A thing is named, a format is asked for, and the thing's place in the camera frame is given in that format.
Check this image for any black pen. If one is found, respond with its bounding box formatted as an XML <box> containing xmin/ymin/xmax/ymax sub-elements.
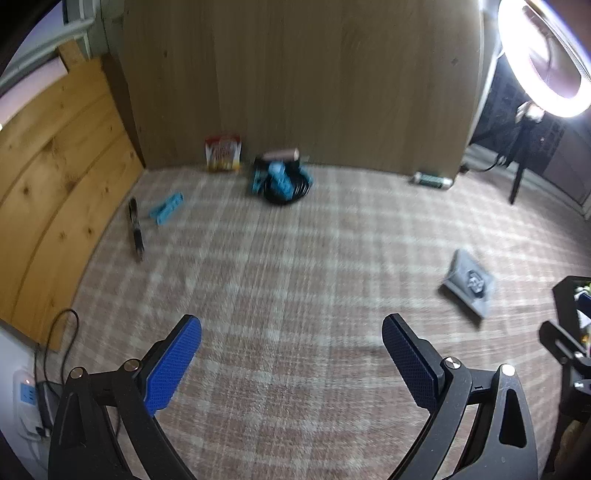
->
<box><xmin>128</xmin><ymin>197</ymin><xmax>145</xmax><ymax>263</ymax></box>

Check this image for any white power strip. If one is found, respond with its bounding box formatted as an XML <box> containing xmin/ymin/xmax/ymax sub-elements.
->
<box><xmin>11</xmin><ymin>367</ymin><xmax>52</xmax><ymax>440</ymax></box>

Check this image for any ring light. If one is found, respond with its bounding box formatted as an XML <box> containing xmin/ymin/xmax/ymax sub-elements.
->
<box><xmin>497</xmin><ymin>0</ymin><xmax>591</xmax><ymax>119</ymax></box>

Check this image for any black cable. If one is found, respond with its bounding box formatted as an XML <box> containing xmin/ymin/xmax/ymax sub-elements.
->
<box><xmin>36</xmin><ymin>309</ymin><xmax>80</xmax><ymax>430</ymax></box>

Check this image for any plaid blanket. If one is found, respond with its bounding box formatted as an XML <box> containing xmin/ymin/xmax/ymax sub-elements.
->
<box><xmin>46</xmin><ymin>164</ymin><xmax>591</xmax><ymax>480</ymax></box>

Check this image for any pine wood board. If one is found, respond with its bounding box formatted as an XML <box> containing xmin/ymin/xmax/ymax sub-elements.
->
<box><xmin>0</xmin><ymin>52</ymin><xmax>147</xmax><ymax>352</ymax></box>

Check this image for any wooden panel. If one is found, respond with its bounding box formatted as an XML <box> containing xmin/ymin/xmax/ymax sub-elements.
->
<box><xmin>117</xmin><ymin>0</ymin><xmax>486</xmax><ymax>178</ymax></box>

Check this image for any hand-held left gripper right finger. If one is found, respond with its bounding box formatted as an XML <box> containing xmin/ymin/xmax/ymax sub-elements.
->
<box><xmin>381</xmin><ymin>313</ymin><xmax>541</xmax><ymax>480</ymax></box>

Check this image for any red and white box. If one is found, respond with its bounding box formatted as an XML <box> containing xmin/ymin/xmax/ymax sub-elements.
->
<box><xmin>205</xmin><ymin>134</ymin><xmax>243</xmax><ymax>174</ymax></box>

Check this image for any black tripod stand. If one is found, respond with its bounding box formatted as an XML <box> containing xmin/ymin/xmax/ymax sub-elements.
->
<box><xmin>466</xmin><ymin>104</ymin><xmax>557</xmax><ymax>205</ymax></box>

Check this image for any grey printed packet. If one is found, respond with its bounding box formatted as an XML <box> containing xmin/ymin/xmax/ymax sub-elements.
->
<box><xmin>439</xmin><ymin>249</ymin><xmax>498</xmax><ymax>320</ymax></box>

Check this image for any black round container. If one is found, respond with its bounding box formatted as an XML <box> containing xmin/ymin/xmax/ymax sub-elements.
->
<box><xmin>261</xmin><ymin>161</ymin><xmax>315</xmax><ymax>208</ymax></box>

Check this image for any green and white tube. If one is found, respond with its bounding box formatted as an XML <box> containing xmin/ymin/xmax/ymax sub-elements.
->
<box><xmin>413</xmin><ymin>172</ymin><xmax>453</xmax><ymax>189</ymax></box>

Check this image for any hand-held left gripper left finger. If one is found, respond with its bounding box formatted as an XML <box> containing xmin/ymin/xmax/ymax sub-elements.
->
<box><xmin>48</xmin><ymin>315</ymin><xmax>203</xmax><ymax>480</ymax></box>

